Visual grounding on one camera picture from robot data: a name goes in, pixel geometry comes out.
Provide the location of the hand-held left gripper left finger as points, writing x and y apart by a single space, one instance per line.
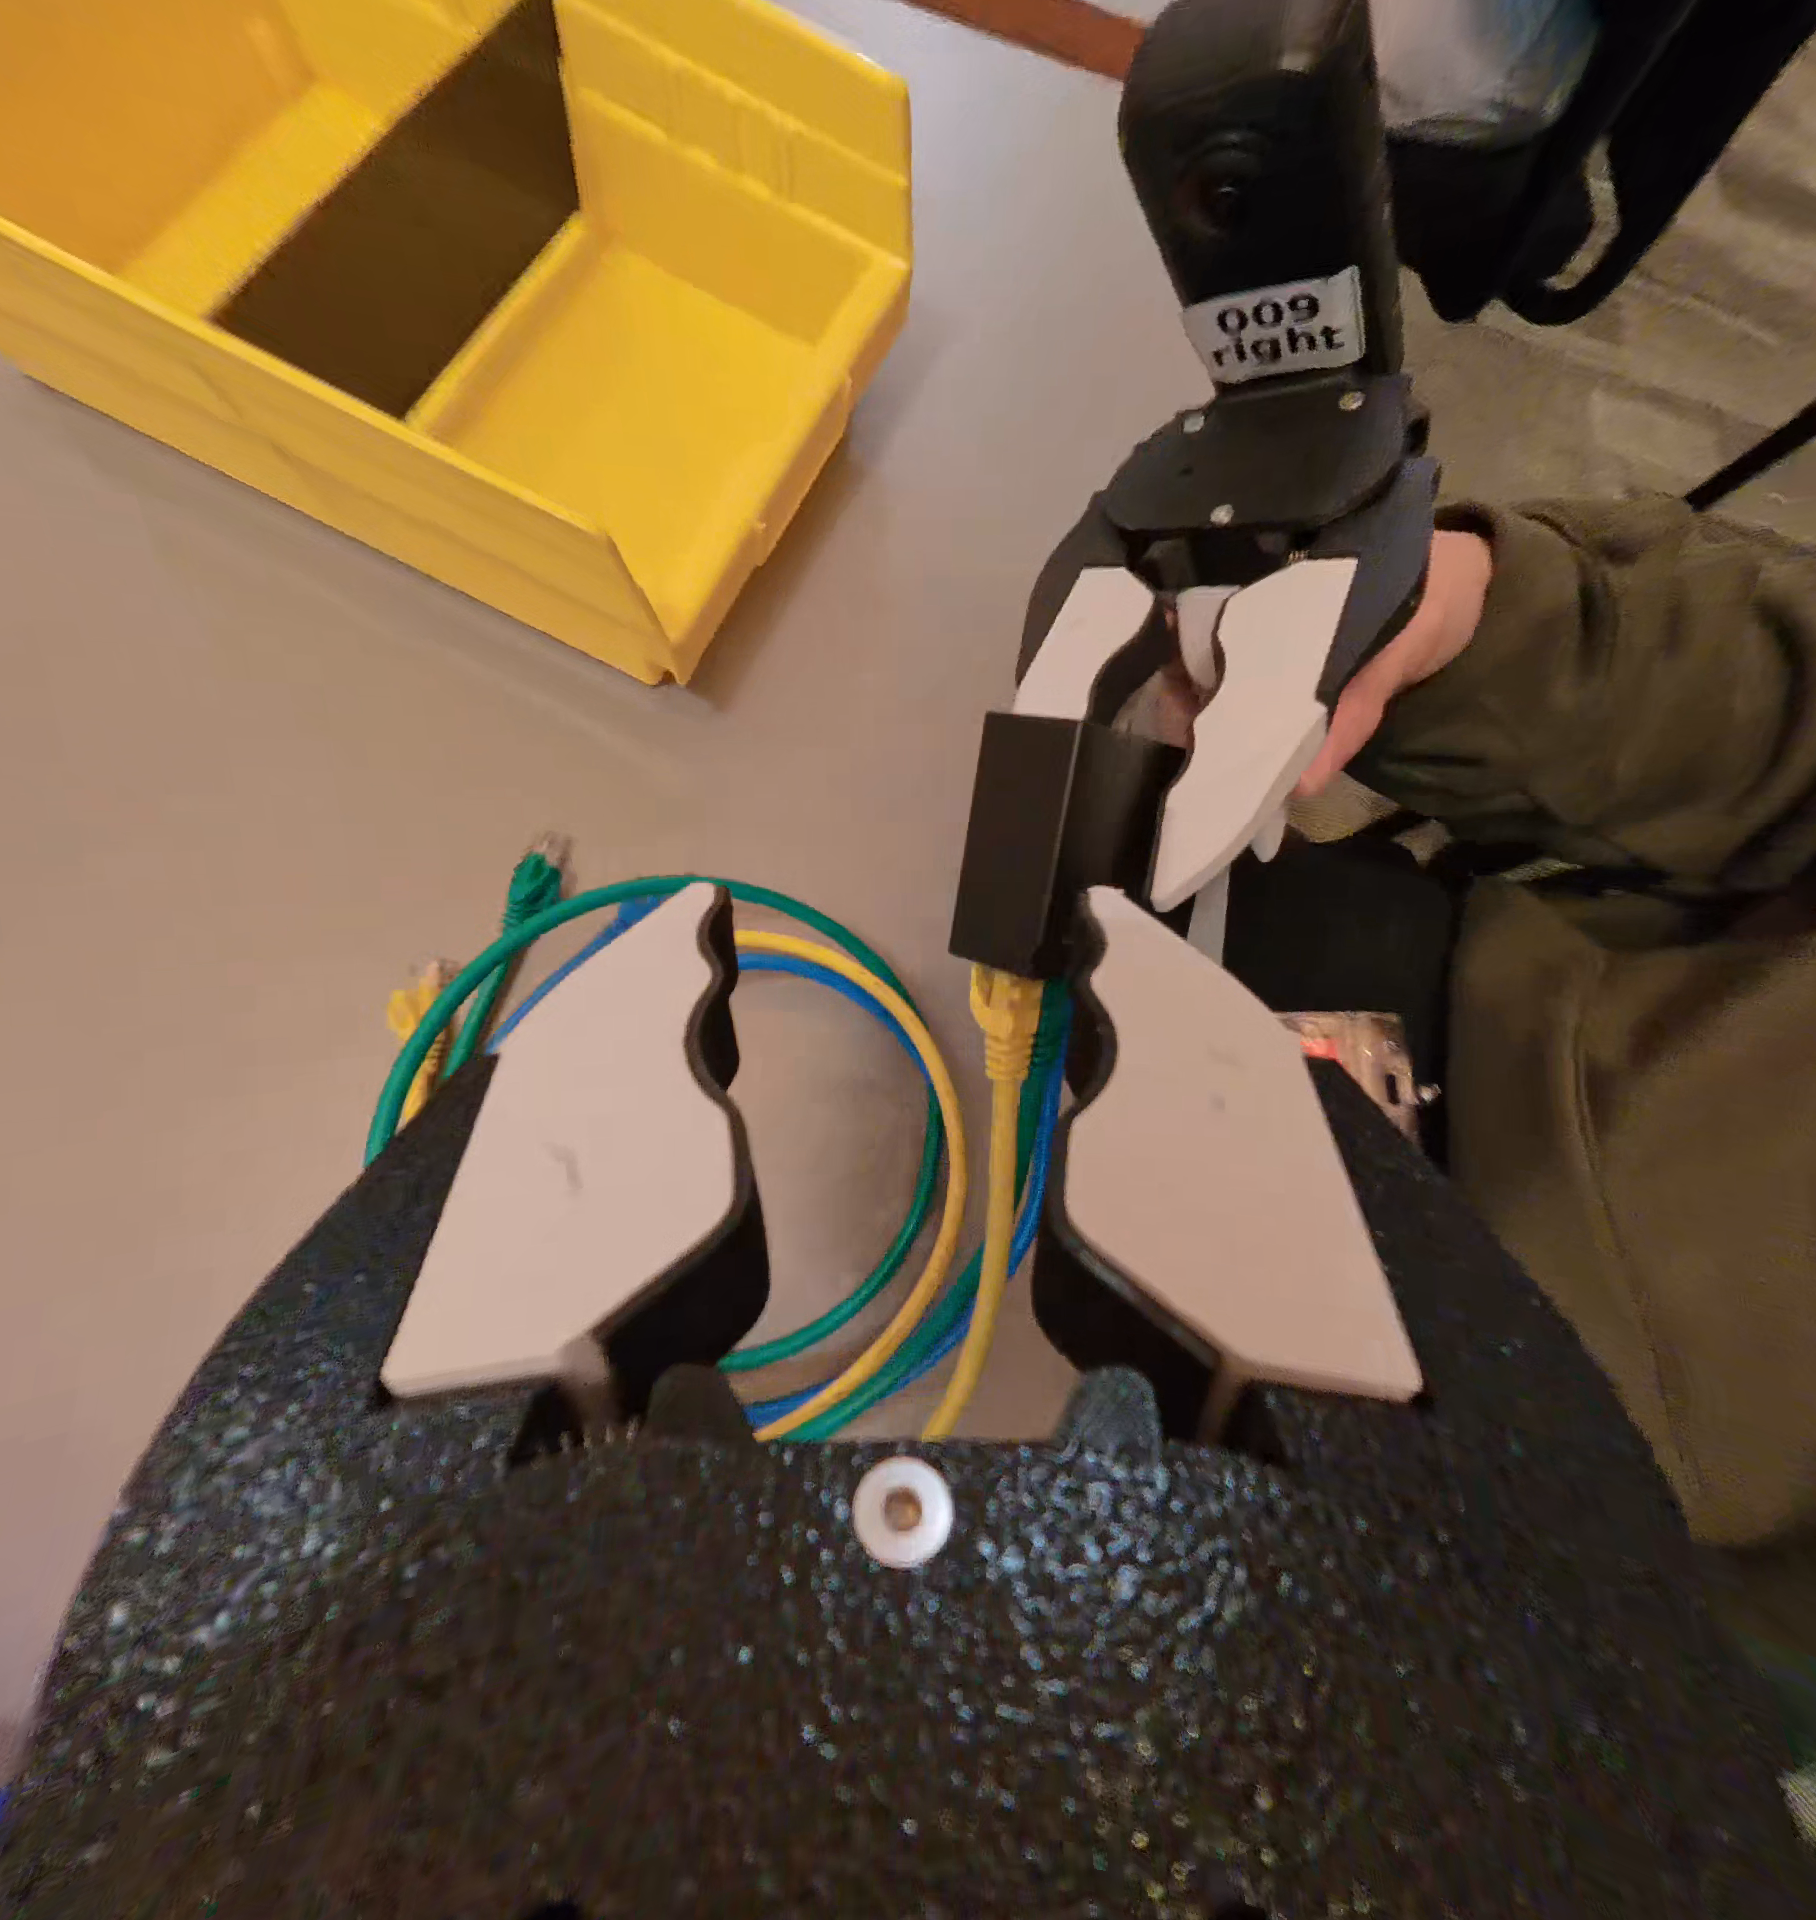
578 1184

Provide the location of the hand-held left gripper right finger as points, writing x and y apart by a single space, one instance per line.
1222 1184

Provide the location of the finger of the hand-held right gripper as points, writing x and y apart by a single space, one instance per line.
1261 704
1080 638

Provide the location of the black ethernet port block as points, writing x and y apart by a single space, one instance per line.
1020 840

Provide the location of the yellow plastic bin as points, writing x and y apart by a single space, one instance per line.
653 374

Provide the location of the person's right hand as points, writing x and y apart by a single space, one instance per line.
1440 608

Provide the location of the black backpack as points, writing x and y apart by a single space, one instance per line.
1478 194

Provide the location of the black bin divider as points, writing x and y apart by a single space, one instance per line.
413 224

